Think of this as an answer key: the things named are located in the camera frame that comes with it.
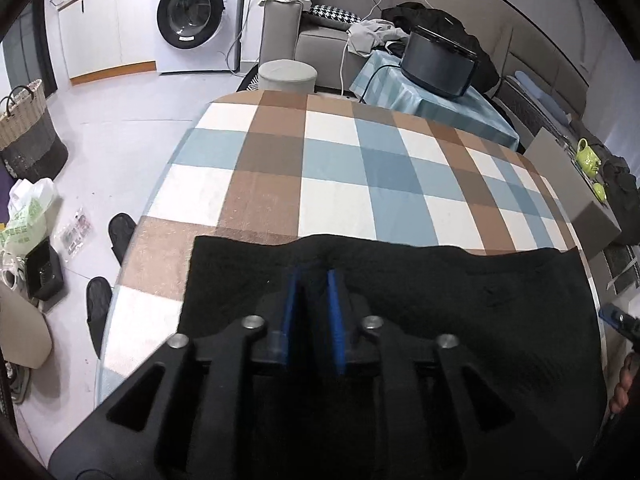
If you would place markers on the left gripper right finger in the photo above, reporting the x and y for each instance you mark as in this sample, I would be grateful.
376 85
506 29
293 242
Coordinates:
344 329

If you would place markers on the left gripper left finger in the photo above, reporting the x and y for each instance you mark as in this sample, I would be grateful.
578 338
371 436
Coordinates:
282 303

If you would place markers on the black knit garment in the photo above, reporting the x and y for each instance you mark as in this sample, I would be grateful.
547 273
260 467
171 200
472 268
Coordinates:
483 367

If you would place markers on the grey crumpled clothes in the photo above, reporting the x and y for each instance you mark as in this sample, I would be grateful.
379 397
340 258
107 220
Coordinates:
365 36

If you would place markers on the black clothes pile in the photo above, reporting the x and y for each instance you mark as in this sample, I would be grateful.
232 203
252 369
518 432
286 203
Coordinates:
408 15

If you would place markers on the person's right hand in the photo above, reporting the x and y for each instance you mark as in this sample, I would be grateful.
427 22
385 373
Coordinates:
628 372

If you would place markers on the checkered plaid tablecloth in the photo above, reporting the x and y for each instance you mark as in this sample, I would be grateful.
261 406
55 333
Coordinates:
269 167

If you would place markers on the black slipper near table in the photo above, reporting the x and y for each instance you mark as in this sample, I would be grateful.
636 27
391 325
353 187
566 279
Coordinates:
98 302

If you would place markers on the black slipper farther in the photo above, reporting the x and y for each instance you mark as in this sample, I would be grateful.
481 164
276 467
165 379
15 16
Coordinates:
120 229

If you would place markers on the teal checkered small tablecloth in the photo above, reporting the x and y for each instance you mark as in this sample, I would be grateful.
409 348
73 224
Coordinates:
381 83

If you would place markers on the small black box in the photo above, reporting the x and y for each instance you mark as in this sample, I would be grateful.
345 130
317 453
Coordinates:
43 272

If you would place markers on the round white stool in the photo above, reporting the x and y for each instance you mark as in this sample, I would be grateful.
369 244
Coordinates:
287 76

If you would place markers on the beige waste bin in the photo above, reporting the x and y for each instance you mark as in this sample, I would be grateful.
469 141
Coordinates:
24 335

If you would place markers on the black rice cooker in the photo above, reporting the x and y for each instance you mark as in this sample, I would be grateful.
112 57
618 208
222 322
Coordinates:
438 64

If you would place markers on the grey cabinet box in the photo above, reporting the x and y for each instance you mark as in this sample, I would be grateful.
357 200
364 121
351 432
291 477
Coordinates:
594 222

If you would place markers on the green white plastic bag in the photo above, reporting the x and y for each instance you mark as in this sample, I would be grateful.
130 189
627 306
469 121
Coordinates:
29 204

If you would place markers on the small green cup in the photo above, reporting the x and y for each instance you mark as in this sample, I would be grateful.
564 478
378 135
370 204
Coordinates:
598 190

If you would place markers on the grey sofa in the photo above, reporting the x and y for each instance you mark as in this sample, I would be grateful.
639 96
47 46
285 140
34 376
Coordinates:
290 32

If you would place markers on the green teapot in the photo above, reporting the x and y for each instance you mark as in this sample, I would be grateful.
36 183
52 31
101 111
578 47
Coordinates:
587 159

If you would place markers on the houndstooth pillow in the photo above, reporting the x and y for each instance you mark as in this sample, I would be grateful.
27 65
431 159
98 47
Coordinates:
331 17

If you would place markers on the woven laundry basket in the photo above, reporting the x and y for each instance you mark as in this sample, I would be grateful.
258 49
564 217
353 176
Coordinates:
30 146

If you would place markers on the white washing machine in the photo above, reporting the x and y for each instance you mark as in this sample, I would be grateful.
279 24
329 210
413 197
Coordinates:
197 35

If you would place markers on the white kitchen cabinet counter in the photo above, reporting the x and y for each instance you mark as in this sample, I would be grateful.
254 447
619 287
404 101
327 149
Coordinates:
102 39

